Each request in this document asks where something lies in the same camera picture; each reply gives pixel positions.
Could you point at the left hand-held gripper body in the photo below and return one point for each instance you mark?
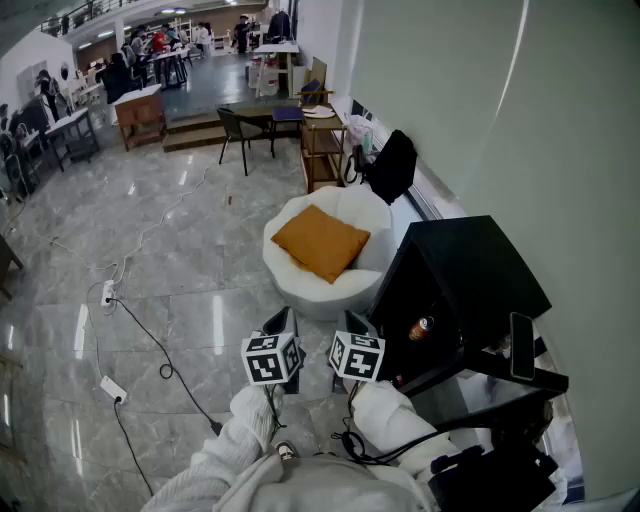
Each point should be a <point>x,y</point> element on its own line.
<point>270,357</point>

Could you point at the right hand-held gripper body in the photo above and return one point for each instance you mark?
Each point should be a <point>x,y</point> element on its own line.
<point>357,357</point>

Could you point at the orange square cushion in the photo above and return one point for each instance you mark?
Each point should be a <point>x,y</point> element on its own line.
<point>320,242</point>

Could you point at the person's left forearm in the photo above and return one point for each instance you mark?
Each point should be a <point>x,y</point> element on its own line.
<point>245,425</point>

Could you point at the person's right forearm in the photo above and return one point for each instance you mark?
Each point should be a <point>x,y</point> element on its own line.
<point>390,420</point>

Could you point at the white round armchair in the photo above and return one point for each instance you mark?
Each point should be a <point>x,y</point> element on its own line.
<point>320,300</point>

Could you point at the orange drink can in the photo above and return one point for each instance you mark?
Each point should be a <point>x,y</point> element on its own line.
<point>421,329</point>

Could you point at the person's left shoe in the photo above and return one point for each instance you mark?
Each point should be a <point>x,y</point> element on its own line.
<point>286,451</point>

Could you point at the person's torso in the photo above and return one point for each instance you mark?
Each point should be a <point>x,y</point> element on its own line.
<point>310,485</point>

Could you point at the black side table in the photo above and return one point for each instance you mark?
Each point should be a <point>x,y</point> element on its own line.
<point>470,265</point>

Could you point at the black smartphone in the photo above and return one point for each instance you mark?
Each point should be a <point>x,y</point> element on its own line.
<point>522,345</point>

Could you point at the black equipment bag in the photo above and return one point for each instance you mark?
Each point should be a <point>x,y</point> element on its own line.
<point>495,470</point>

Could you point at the white window sill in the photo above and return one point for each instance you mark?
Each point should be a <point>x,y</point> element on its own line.
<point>425,185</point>

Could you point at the dark grey handbag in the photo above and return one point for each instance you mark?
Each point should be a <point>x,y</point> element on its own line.
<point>356,165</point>

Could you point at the black backpack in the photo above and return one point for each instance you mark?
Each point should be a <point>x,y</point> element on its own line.
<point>395,165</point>

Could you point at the wooden shelf rack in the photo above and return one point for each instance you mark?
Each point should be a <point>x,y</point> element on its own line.
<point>320,145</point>

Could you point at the pastel green bottle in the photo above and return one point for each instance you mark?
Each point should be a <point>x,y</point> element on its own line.
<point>367,140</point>

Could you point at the clear plastic bag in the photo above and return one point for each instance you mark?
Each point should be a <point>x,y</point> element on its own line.
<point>356,130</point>

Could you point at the wooden step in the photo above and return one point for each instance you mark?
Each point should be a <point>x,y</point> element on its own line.
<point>195,135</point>

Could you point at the dark grey chair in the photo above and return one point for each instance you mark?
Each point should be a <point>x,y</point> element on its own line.
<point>235,125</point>

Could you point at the blue cushioned stool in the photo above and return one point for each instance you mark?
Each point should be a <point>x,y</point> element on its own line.
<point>287,114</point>

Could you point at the white oval board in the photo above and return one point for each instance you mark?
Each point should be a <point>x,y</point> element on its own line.
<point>315,109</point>
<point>322,115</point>

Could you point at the leaning wooden board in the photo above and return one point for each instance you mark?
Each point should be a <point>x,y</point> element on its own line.
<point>319,72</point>

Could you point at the pale roller blind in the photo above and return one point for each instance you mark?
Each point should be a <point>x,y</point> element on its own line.
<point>580,175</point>
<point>425,75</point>

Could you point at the white high table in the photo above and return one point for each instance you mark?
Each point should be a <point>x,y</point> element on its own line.
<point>277,49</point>

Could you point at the dark table with white top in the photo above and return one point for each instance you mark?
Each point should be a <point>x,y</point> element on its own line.
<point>70,120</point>

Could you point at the black legged table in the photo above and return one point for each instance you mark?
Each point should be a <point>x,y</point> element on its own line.
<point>170,55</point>

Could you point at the dark hanging jacket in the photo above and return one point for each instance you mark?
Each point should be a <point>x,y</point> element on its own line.
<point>280,25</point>

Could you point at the black balcony railing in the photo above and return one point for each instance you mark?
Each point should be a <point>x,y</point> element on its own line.
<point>80,15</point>

